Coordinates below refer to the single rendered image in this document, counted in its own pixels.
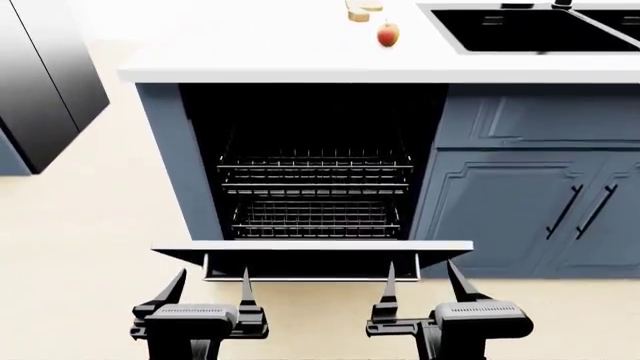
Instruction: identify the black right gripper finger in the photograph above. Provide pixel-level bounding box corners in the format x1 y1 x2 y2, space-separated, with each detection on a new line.
446 258 495 304
371 260 401 321

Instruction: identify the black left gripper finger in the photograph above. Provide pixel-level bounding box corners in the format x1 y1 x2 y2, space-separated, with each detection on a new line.
237 266 263 316
132 267 188 319

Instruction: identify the white dishwasher door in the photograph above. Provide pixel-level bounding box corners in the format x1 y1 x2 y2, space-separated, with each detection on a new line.
150 239 474 283

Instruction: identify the blue cabinet door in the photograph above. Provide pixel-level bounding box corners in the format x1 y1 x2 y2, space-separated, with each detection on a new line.
412 148 610 279
533 151 640 279

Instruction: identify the black built-in dishwasher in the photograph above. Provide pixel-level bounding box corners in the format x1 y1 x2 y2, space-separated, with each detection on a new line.
178 82 450 242

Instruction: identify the blue kitchen island cabinet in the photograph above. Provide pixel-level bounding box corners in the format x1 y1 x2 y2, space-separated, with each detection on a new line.
134 81 640 279

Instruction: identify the blue drawer front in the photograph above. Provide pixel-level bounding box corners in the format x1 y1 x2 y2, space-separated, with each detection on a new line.
433 94 640 152

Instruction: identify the blue cabinet beside refrigerator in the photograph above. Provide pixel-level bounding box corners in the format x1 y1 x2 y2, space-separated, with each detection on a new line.
0 126 34 177

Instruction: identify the black refrigerator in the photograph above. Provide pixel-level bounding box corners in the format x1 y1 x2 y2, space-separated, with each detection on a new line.
0 0 112 176

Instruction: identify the red apple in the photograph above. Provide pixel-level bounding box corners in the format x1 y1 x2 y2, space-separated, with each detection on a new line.
376 19 401 49

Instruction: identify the black double sink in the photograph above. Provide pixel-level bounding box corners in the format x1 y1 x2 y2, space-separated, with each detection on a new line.
416 1 640 57

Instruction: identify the large bread slice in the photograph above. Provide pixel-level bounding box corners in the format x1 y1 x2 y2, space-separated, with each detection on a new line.
344 0 385 12

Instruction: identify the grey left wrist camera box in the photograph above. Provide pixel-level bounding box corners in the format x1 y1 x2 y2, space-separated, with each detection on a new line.
143 303 241 333

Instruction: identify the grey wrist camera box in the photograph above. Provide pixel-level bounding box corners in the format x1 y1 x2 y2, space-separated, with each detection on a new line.
143 303 241 333
432 301 534 334

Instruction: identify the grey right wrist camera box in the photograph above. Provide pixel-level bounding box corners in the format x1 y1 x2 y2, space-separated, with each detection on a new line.
432 301 534 334

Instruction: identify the small wire dishwasher rack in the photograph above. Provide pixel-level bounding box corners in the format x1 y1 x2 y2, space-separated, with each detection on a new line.
230 199 402 241

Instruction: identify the black bar door handle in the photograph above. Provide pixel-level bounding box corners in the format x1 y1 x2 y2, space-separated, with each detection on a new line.
545 183 585 242
575 183 620 242

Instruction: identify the large wire dishwasher rack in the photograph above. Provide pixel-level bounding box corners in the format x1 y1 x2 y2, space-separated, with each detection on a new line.
216 125 416 197

